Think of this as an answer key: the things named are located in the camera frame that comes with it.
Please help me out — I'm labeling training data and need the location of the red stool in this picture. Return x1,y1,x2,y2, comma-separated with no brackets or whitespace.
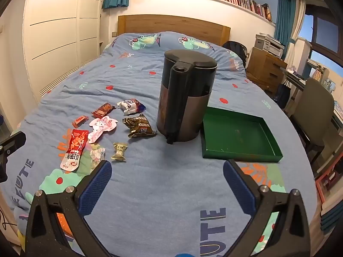
316,163,343,204

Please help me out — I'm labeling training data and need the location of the long red snack packet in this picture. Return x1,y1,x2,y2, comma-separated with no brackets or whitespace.
59,129,89,172

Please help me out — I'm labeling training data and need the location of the pink cartoon snack packet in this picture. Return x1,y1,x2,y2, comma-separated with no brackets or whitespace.
88,115,119,144

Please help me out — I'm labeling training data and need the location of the green metal tray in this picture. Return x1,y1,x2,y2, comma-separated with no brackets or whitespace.
202,106,284,163

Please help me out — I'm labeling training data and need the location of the white wardrobe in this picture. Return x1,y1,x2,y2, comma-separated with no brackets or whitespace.
24,0,108,103

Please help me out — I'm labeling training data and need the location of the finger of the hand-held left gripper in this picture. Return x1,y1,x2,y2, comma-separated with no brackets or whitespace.
0,154,9,183
0,131,27,156

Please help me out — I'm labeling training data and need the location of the white printer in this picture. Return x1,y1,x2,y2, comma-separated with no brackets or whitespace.
254,33,285,59

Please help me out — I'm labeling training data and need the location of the dark red snack packet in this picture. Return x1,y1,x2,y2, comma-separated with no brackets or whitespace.
92,103,116,119

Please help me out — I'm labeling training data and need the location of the clear pink candy packet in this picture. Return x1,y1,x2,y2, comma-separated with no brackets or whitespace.
90,147,106,170

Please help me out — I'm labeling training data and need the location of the white blue snack packet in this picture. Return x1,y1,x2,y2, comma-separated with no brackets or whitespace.
117,99,147,115

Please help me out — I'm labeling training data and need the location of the blue printed blanket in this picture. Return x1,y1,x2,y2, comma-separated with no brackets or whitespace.
0,31,317,257

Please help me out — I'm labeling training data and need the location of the wooden dresser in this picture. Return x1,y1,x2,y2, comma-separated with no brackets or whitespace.
246,47,288,95

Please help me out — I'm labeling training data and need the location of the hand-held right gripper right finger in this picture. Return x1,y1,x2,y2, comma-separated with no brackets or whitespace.
223,159,313,257

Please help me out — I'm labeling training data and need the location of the small gold candy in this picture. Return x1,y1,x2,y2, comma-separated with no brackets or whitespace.
111,142,127,161

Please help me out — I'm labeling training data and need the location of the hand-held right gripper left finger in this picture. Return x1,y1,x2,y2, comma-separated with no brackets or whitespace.
25,160,113,257

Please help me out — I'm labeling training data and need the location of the brown gold snack packet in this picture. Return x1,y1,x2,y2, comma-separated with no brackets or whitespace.
122,114,157,138

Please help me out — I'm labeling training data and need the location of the black backpack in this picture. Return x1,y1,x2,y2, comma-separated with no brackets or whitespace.
222,41,247,69

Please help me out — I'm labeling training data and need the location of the wooden bed headboard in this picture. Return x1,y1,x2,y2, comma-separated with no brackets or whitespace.
117,15,231,47

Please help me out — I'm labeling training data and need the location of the small red snack packet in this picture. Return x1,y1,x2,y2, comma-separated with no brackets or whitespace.
72,115,89,128

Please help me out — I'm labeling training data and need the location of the dark shopping bag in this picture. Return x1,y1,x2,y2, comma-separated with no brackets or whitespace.
275,80,291,109

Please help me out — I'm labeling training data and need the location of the beige chair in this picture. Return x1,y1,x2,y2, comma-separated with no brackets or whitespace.
291,78,335,166

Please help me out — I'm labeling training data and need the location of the grey study desk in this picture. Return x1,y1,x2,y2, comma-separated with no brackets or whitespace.
280,67,343,129

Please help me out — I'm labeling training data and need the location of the stack of books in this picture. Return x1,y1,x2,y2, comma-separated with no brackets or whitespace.
320,198,343,231

